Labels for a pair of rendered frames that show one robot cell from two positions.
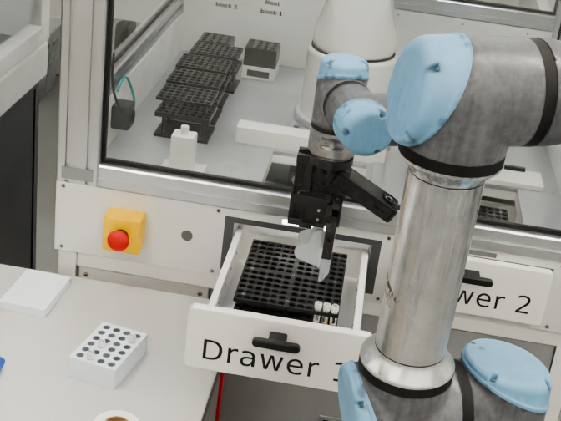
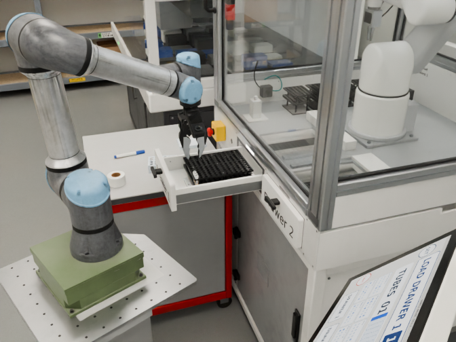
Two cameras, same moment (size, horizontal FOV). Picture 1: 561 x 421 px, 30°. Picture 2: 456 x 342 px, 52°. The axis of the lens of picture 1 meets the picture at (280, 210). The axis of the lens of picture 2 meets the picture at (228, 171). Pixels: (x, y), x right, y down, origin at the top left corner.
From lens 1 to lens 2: 181 cm
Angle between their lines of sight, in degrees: 59
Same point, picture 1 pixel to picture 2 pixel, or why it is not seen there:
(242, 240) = (243, 150)
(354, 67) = (179, 56)
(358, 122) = not seen: hidden behind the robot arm
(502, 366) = (77, 178)
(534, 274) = (293, 215)
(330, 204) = (183, 121)
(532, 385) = (69, 187)
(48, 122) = not seen: outside the picture
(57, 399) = (134, 166)
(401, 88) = not seen: hidden behind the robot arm
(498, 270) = (284, 205)
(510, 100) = (13, 39)
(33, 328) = (171, 150)
